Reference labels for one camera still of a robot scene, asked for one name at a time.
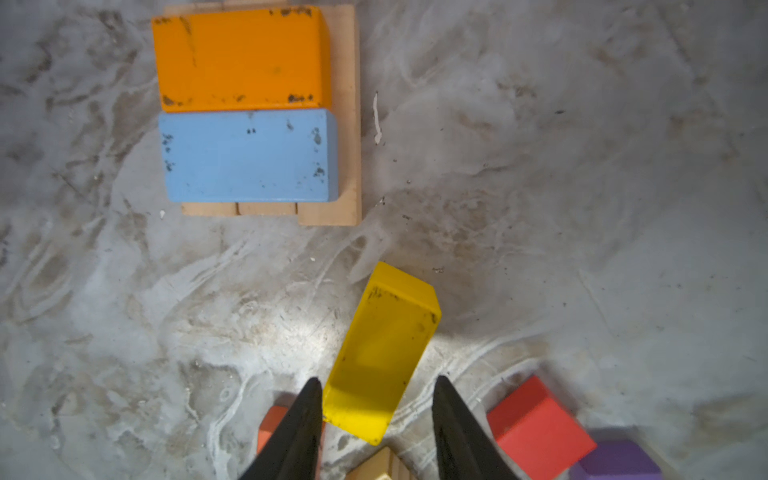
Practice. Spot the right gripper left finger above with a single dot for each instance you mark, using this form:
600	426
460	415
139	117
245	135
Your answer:
292	451

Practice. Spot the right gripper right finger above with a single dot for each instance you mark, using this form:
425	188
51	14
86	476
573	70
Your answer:
463	449

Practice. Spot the red-orange wood block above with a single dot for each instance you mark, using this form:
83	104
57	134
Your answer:
268	426

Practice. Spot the yellow wood block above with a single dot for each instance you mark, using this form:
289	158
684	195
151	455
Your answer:
396	318

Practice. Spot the natural wood plank block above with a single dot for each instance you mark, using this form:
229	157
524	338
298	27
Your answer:
345	61
267	209
210	209

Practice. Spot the blue wood block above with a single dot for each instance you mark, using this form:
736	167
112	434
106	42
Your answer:
270	156

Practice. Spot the orange wood block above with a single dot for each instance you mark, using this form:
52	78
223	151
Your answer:
264	59

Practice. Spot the red wood cube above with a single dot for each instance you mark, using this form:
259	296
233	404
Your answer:
541	437

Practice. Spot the small natural wood cube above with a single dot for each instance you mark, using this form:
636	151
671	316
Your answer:
383	465

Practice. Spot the purple wood cube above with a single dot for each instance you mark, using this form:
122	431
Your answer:
616	460

